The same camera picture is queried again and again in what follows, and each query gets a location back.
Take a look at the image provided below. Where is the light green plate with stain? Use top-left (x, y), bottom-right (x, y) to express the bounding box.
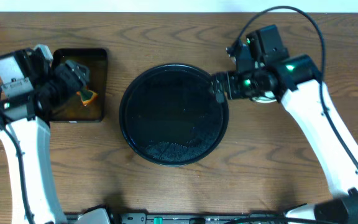
top-left (250, 91), bottom-right (276, 103)

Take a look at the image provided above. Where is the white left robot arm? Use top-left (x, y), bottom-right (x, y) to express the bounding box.
top-left (0, 60), bottom-right (90, 223)

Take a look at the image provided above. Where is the black rectangular water tray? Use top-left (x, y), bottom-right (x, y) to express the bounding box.
top-left (51, 48), bottom-right (108, 123)

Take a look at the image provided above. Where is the round black serving tray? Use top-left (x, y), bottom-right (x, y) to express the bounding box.
top-left (119, 64), bottom-right (229, 166)

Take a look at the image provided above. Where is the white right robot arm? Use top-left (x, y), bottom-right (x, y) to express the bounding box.
top-left (212, 55), bottom-right (358, 223)

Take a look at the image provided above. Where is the green and yellow scrub sponge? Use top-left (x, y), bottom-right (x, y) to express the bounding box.
top-left (76, 86), bottom-right (98, 106)

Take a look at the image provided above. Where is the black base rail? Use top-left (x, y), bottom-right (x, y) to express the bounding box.
top-left (67, 209), bottom-right (283, 224)

